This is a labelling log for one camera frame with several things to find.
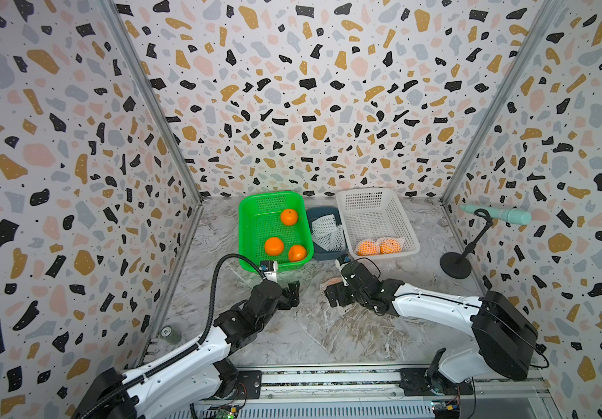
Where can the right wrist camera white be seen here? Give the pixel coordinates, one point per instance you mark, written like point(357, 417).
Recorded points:
point(342, 260)

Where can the white plastic mesh basket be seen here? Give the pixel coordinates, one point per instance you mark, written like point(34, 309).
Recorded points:
point(372, 214)

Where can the white foam net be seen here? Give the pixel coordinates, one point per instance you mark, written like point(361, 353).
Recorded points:
point(336, 240)
point(324, 225)

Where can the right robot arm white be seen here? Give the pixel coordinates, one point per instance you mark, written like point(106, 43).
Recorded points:
point(500, 339)

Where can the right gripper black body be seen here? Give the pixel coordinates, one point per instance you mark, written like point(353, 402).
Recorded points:
point(352, 294)

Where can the green plastic mesh basket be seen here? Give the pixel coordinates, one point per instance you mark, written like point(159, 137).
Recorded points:
point(259, 219)

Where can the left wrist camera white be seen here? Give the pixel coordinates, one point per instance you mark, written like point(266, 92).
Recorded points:
point(270, 270)

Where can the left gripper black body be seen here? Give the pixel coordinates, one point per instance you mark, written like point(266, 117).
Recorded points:
point(283, 305)

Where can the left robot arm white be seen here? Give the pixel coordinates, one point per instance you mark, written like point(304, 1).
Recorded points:
point(193, 372)

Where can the black microphone stand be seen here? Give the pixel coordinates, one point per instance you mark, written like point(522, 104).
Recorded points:
point(456, 265)

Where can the dark teal plastic bin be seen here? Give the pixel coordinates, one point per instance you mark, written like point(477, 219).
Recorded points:
point(319, 243)

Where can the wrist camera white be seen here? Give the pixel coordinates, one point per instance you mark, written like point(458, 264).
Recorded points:
point(342, 260)
point(270, 270)

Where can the green patterned tape roll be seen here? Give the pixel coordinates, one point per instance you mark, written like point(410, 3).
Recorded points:
point(171, 335)

